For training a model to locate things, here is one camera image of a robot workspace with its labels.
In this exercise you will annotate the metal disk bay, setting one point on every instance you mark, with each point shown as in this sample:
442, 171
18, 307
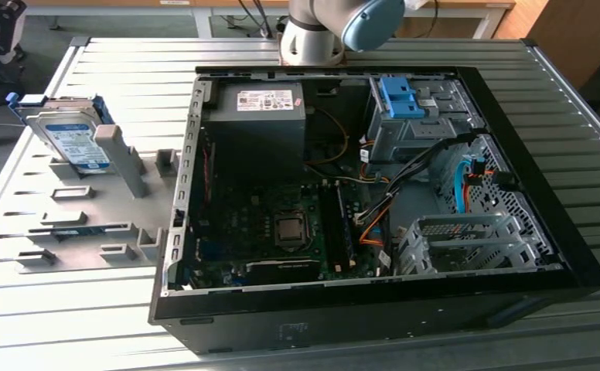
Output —
469, 243

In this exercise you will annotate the black graphics card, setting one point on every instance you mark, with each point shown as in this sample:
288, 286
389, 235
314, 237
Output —
284, 270

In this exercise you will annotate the black RAM slot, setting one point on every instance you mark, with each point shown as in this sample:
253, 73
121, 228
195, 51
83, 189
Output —
328, 228

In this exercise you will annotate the blue plastic latch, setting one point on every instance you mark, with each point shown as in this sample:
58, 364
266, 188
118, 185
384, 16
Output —
397, 102

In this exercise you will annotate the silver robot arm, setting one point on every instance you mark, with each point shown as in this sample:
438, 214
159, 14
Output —
305, 42

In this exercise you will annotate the green motherboard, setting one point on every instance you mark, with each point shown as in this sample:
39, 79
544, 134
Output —
237, 228

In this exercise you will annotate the grey power supply unit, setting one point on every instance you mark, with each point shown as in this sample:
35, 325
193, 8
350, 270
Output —
258, 147

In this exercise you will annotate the silver CPU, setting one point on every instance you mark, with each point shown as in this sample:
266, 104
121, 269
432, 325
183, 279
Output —
289, 229

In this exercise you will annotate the black PC case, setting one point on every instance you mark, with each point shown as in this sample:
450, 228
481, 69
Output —
330, 320

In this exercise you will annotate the metal drive cage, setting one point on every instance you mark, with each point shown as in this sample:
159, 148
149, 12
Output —
418, 131

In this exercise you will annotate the hard disk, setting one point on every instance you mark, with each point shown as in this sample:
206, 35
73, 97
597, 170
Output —
74, 143

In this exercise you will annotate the installed RAM stick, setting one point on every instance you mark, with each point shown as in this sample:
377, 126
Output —
346, 228

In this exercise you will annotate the wooden cabinet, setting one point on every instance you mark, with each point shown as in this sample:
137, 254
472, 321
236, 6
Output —
577, 38

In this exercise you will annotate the grey parts rack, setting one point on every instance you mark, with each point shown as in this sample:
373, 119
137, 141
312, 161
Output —
103, 208

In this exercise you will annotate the CPU socket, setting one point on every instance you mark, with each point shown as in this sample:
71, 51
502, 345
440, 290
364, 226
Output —
292, 247

